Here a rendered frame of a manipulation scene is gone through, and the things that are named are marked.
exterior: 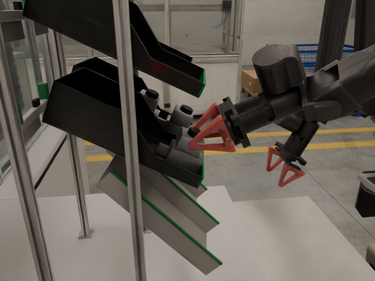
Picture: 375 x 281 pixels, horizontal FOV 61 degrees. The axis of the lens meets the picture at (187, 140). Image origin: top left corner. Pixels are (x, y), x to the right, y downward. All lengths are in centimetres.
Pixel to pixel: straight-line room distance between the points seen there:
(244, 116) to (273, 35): 899
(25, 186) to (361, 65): 53
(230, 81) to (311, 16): 568
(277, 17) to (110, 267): 897
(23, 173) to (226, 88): 416
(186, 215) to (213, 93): 388
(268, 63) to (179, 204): 38
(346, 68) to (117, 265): 69
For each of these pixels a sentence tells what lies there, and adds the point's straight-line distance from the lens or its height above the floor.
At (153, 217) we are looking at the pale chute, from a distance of 60.
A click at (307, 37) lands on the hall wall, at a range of 994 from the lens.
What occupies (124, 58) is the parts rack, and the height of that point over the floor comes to 141.
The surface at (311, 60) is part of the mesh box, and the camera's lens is 473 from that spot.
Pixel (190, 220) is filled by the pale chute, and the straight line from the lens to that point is 75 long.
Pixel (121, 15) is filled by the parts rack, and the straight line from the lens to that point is 47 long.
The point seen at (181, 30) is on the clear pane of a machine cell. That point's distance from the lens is 435.
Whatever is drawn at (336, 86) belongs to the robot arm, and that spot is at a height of 137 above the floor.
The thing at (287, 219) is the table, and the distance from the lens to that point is 108.
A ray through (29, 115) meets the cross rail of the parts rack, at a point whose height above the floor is 131.
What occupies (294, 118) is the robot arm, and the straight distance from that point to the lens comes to 94.
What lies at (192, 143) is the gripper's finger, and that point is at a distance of 56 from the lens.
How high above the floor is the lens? 147
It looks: 22 degrees down
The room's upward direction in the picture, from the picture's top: straight up
